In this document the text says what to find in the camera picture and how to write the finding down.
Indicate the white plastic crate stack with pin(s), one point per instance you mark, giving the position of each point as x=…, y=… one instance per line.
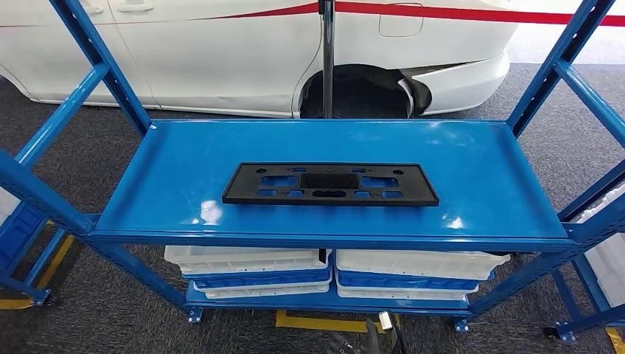
x=610, y=264
x=6, y=205

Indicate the blue metal shelf rack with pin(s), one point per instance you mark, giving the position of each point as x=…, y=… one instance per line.
x=29, y=289
x=591, y=321
x=195, y=195

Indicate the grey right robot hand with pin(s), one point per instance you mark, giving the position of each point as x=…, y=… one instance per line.
x=372, y=339

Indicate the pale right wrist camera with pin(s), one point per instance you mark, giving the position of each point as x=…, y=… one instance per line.
x=385, y=321

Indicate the black plastic car part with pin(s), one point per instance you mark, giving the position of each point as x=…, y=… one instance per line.
x=322, y=256

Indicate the blue plastic crate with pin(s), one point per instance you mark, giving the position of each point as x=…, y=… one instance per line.
x=19, y=234
x=410, y=283
x=263, y=279

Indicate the white car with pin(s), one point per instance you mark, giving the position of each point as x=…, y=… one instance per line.
x=220, y=58

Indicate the red barrier belt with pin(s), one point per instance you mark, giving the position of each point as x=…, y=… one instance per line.
x=263, y=11
x=488, y=14

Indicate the chrome stanchion pole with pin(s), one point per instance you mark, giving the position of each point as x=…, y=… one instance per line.
x=327, y=58

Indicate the yellow floor tape marking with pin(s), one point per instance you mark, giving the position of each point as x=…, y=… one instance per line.
x=616, y=342
x=53, y=264
x=317, y=323

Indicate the black licence plate bracket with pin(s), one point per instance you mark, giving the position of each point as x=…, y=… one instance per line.
x=244, y=193

